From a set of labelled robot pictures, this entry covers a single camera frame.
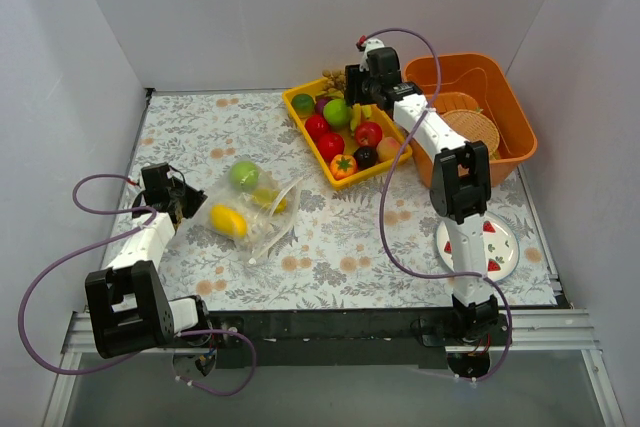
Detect orange fake persimmon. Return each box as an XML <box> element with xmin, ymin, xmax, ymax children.
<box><xmin>329</xmin><ymin>154</ymin><xmax>358</xmax><ymax>180</ymax></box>

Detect purple fake onion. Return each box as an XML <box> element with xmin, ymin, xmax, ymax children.
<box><xmin>314</xmin><ymin>97</ymin><xmax>331</xmax><ymax>116</ymax></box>

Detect yellow fake lemon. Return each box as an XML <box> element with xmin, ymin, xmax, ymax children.
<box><xmin>209</xmin><ymin>204</ymin><xmax>248</xmax><ymax>239</ymax></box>

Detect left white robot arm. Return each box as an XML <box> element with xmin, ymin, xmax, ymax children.
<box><xmin>85</xmin><ymin>163</ymin><xmax>213</xmax><ymax>359</ymax></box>

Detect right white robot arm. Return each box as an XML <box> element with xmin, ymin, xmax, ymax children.
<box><xmin>345</xmin><ymin>38</ymin><xmax>499</xmax><ymax>345</ymax></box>

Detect green fake apple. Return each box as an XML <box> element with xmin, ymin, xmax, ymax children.
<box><xmin>323</xmin><ymin>98</ymin><xmax>351</xmax><ymax>129</ymax></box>
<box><xmin>229</xmin><ymin>160</ymin><xmax>260</xmax><ymax>193</ymax></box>

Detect yellow banana bunch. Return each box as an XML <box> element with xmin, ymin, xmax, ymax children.
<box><xmin>349</xmin><ymin>104</ymin><xmax>372</xmax><ymax>136</ymax></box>

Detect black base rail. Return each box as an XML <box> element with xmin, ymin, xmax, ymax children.
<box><xmin>204</xmin><ymin>307</ymin><xmax>510</xmax><ymax>377</ymax></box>

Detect brown fake longan bunch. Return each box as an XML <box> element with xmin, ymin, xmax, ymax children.
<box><xmin>315</xmin><ymin>69</ymin><xmax>346</xmax><ymax>99</ymax></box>

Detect green orange fake fruit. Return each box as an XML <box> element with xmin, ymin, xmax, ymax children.
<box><xmin>291</xmin><ymin>93</ymin><xmax>316</xmax><ymax>118</ymax></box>

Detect red fake apple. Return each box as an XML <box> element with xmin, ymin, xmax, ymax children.
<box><xmin>354</xmin><ymin>121</ymin><xmax>383</xmax><ymax>148</ymax></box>

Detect orange plastic tub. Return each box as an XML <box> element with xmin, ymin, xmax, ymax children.
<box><xmin>404</xmin><ymin>53</ymin><xmax>537</xmax><ymax>187</ymax></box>

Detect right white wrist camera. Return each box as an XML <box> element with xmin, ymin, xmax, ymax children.
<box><xmin>356</xmin><ymin>36</ymin><xmax>385</xmax><ymax>72</ymax></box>

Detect fake peach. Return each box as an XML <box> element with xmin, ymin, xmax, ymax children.
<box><xmin>376</xmin><ymin>137</ymin><xmax>401</xmax><ymax>163</ymax></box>

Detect round woven bamboo tray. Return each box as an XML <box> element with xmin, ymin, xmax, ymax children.
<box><xmin>442</xmin><ymin>110</ymin><xmax>481</xmax><ymax>142</ymax></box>

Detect watermelon pattern plate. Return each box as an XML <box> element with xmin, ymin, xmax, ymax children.
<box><xmin>435</xmin><ymin>212</ymin><xmax>519</xmax><ymax>282</ymax></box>

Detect yellow plastic tray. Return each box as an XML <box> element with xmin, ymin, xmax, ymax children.
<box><xmin>282</xmin><ymin>78</ymin><xmax>412</xmax><ymax>190</ymax></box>

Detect yellow green fake starfruit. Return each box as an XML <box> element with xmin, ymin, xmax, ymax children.
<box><xmin>252</xmin><ymin>188</ymin><xmax>287</xmax><ymax>214</ymax></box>

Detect clear zip top bag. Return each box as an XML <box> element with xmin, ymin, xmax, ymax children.
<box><xmin>194</xmin><ymin>159</ymin><xmax>302</xmax><ymax>265</ymax></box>

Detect dark fake plum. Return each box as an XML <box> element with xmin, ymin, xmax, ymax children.
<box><xmin>353</xmin><ymin>146</ymin><xmax>378</xmax><ymax>171</ymax></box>

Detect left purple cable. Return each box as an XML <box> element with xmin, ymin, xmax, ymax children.
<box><xmin>17</xmin><ymin>172</ymin><xmax>257</xmax><ymax>397</ymax></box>

